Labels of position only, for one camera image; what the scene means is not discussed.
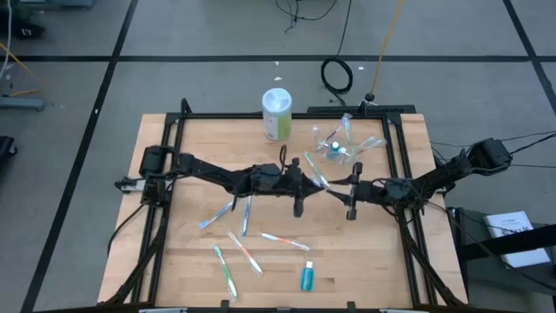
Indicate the person's foot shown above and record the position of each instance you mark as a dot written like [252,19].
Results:
[27,31]

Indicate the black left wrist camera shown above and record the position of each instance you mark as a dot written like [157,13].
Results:
[265,174]

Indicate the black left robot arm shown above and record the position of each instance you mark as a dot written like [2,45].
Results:
[208,167]

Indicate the black slanted bar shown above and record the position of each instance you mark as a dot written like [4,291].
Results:
[521,239]

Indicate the white green wipes canister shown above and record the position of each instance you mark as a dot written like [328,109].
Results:
[276,117]

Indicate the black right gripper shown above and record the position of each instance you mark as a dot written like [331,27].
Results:
[369,193]

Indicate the white booklet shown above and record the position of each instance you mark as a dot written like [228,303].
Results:
[508,221]

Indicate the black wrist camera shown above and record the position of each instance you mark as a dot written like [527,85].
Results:
[265,174]
[397,188]

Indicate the blue white toothbrush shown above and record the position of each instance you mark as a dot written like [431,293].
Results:
[216,215]
[246,215]

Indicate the black aluminium table frame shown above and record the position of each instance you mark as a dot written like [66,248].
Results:
[217,116]

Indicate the teal mouthwash bottle white cap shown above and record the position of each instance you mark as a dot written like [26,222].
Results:
[343,152]
[307,277]
[334,148]

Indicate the clear plastic holder cup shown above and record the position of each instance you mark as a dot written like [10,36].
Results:
[326,156]

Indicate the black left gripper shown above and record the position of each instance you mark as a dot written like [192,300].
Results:
[289,182]

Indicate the black chair base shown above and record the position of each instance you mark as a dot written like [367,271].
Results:
[6,150]

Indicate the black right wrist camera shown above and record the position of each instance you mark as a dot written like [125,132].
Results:
[397,188]

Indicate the orange white toothbrush yellow bristles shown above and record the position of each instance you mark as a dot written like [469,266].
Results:
[284,241]

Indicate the dark grey side cart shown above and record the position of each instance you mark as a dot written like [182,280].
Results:
[478,278]

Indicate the grey metal floor base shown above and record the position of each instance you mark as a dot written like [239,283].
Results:
[21,103]
[56,3]

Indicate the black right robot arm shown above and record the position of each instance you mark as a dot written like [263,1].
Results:
[438,176]

